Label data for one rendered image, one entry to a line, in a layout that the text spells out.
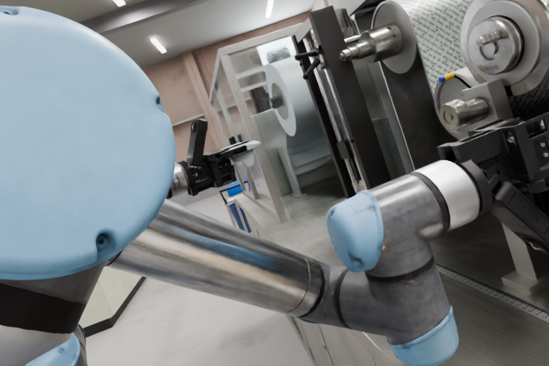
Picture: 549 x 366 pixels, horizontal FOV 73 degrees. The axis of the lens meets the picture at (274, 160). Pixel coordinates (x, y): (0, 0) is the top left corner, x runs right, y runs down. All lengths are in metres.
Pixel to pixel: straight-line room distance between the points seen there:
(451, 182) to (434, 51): 0.39
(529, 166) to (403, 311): 0.21
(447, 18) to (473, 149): 0.39
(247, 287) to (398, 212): 0.17
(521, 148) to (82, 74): 0.42
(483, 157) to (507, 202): 0.06
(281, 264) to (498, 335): 0.31
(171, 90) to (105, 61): 11.76
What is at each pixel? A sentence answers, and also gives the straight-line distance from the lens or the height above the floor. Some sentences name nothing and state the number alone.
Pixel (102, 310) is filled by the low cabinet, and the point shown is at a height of 0.20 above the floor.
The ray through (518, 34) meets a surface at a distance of 0.58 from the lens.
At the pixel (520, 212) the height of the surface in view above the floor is 1.07.
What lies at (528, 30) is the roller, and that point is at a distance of 0.58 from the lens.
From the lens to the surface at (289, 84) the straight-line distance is 1.48.
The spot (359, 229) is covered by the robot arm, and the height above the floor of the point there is 1.12.
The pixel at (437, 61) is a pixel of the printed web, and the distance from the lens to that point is 0.77.
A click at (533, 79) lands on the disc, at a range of 0.59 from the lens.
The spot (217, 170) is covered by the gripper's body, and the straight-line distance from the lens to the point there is 0.90.
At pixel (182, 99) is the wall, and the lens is 11.86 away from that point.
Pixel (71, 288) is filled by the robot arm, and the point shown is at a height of 1.21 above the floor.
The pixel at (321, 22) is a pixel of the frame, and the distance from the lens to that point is 0.79.
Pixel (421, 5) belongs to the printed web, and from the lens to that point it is 0.79.
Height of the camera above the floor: 1.24
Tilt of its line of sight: 4 degrees down
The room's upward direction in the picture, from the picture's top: 20 degrees counter-clockwise
